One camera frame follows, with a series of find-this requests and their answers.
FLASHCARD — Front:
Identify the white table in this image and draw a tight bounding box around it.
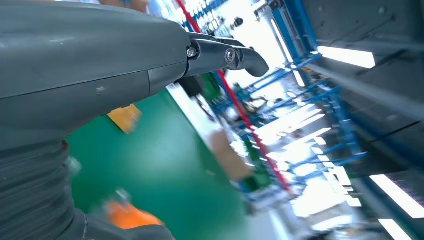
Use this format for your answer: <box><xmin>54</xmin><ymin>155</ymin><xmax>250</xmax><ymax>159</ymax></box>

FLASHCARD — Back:
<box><xmin>167</xmin><ymin>84</ymin><xmax>233</xmax><ymax>157</ymax></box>

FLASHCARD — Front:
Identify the orange detergent bottle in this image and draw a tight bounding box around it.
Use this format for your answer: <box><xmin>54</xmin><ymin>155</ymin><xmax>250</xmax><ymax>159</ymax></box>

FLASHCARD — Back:
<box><xmin>104</xmin><ymin>188</ymin><xmax>165</xmax><ymax>230</ymax></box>

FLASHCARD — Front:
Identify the brown cardboard box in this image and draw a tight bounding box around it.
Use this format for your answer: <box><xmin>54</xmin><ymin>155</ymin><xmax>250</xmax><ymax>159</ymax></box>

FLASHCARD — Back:
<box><xmin>208</xmin><ymin>129</ymin><xmax>253</xmax><ymax>181</ymax></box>

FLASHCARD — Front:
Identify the red pole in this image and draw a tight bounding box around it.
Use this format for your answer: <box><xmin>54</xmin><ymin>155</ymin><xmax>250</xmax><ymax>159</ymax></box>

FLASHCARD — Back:
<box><xmin>174</xmin><ymin>0</ymin><xmax>295</xmax><ymax>196</ymax></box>

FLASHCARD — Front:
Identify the white ceiling light panel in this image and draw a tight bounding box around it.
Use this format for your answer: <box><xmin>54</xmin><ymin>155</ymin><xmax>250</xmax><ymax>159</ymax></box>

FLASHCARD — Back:
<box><xmin>368</xmin><ymin>173</ymin><xmax>424</xmax><ymax>220</ymax></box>
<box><xmin>317</xmin><ymin>45</ymin><xmax>377</xmax><ymax>69</ymax></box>

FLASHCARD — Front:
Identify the blue metal rack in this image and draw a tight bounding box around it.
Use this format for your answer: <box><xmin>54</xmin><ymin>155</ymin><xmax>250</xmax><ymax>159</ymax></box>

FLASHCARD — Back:
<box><xmin>185</xmin><ymin>0</ymin><xmax>369</xmax><ymax>206</ymax></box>

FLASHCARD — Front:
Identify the green plastic crate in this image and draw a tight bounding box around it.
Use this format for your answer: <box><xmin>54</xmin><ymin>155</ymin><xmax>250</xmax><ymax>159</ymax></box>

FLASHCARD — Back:
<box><xmin>202</xmin><ymin>74</ymin><xmax>221</xmax><ymax>100</ymax></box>
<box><xmin>243</xmin><ymin>135</ymin><xmax>273</xmax><ymax>191</ymax></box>

